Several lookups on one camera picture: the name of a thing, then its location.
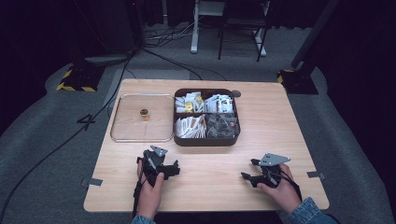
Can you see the grey round table cap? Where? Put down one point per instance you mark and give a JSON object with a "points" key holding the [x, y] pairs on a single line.
{"points": [[236, 93]]}

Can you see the pile of dark pyramid tea bags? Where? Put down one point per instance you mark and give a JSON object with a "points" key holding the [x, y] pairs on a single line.
{"points": [[222, 126]]}

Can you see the slanted metal stand pole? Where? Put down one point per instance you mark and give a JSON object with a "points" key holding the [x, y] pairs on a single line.
{"points": [[314, 32]]}

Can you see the person's left hand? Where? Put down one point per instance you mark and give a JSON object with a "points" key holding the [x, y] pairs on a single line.
{"points": [[149, 196]]}

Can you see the black chair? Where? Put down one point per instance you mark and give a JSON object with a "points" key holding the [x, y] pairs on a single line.
{"points": [[241, 21]]}

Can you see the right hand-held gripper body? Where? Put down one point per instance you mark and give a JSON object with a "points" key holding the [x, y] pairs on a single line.
{"points": [[271, 171]]}

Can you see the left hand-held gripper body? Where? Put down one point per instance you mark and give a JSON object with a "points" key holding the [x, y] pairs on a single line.
{"points": [[153, 163]]}

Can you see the person's right hand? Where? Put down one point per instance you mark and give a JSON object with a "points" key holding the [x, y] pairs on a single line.
{"points": [[283, 194]]}

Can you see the pile of white yellow sachets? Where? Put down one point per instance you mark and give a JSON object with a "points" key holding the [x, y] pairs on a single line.
{"points": [[188, 104]]}

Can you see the pile of long white sachets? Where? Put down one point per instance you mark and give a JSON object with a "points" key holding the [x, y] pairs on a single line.
{"points": [[190, 127]]}

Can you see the stand base with striped edge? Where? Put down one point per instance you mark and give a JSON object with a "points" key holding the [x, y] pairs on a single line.
{"points": [[297, 82], [81, 77]]}

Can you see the pile of white dark-print packets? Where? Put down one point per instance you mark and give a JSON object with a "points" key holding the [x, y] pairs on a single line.
{"points": [[219, 104]]}

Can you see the grey tape strip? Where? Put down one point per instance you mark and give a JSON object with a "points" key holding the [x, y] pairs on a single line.
{"points": [[95, 182], [315, 174]]}

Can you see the white desk frame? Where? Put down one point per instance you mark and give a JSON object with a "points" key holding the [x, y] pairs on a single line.
{"points": [[195, 31]]}

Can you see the dark brown compartment box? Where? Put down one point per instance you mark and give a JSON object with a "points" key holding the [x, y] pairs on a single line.
{"points": [[205, 142]]}

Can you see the clear lid with gold knob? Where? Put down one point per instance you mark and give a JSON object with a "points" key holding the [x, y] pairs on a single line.
{"points": [[137, 124]]}

